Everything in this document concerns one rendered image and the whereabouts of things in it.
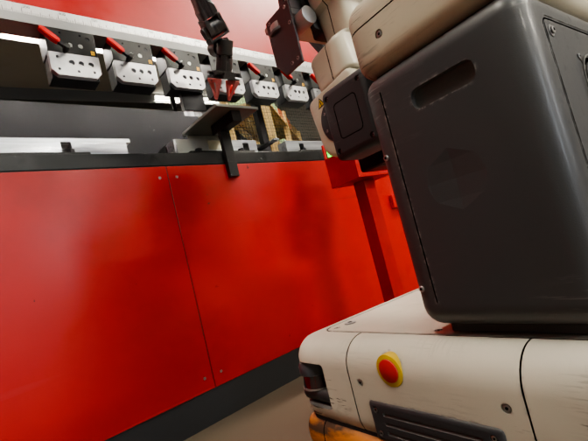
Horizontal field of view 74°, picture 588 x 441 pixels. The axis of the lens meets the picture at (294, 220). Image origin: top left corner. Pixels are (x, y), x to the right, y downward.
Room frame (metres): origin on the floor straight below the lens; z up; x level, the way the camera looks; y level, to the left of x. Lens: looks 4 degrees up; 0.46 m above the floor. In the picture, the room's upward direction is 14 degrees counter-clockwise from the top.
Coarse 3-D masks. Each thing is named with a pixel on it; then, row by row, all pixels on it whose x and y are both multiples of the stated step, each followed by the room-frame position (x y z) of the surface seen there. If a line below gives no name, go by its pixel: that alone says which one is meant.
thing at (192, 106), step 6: (180, 96) 1.51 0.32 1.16; (186, 96) 1.52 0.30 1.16; (192, 96) 1.54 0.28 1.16; (198, 96) 1.56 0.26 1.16; (180, 102) 1.52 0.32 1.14; (186, 102) 1.52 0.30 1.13; (192, 102) 1.54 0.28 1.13; (198, 102) 1.56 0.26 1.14; (204, 102) 1.58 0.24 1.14; (186, 108) 1.52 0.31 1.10; (192, 108) 1.53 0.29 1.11; (198, 108) 1.55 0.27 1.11; (204, 108) 1.57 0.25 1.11; (186, 114) 1.52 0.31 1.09; (192, 114) 1.54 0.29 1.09; (198, 114) 1.56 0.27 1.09
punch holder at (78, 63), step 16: (64, 32) 1.22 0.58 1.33; (80, 32) 1.26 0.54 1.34; (48, 48) 1.18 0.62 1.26; (80, 48) 1.25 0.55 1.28; (48, 64) 1.21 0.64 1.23; (64, 64) 1.21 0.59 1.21; (80, 64) 1.25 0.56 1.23; (96, 64) 1.27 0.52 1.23; (48, 80) 1.24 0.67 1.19; (64, 80) 1.23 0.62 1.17; (80, 80) 1.26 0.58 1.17; (96, 80) 1.29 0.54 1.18
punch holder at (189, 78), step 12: (168, 48) 1.47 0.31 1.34; (156, 60) 1.51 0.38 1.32; (168, 60) 1.46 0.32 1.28; (180, 60) 1.50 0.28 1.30; (192, 60) 1.53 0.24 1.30; (168, 72) 1.45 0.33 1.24; (180, 72) 1.48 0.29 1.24; (192, 72) 1.52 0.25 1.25; (168, 84) 1.48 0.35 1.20; (180, 84) 1.47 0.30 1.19; (192, 84) 1.51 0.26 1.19; (204, 84) 1.55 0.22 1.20; (168, 96) 1.52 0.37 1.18
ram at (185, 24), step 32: (32, 0) 1.17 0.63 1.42; (64, 0) 1.24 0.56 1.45; (96, 0) 1.31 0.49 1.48; (128, 0) 1.39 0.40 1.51; (160, 0) 1.48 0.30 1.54; (224, 0) 1.70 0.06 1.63; (256, 0) 1.83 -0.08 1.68; (0, 32) 1.17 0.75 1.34; (32, 32) 1.20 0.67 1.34; (96, 32) 1.29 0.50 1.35; (192, 32) 1.56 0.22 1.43; (256, 32) 1.80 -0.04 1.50
